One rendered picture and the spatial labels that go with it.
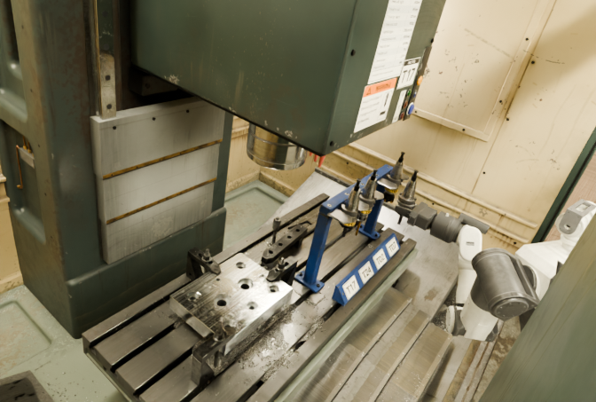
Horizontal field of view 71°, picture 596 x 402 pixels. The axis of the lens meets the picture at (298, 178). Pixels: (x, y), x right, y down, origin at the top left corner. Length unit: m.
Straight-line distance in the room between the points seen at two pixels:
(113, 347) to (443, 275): 1.34
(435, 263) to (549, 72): 0.90
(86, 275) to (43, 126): 0.53
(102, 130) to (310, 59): 0.66
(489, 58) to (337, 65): 1.13
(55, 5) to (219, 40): 0.40
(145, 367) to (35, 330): 0.66
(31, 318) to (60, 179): 0.67
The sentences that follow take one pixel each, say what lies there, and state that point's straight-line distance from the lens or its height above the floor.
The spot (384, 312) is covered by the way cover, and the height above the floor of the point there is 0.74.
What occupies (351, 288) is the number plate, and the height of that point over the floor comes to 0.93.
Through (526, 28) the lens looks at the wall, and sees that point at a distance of 1.83.
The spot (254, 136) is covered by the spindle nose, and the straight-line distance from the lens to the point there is 1.03.
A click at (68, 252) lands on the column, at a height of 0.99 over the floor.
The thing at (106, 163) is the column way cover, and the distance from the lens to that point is 1.32.
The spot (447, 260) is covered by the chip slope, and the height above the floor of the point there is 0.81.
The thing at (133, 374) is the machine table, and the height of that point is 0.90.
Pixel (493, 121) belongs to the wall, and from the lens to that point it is 1.88.
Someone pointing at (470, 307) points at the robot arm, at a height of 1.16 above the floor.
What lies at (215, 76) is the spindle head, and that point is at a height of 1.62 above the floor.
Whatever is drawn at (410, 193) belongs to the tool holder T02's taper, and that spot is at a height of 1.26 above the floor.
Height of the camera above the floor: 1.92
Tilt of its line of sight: 29 degrees down
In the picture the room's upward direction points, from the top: 11 degrees clockwise
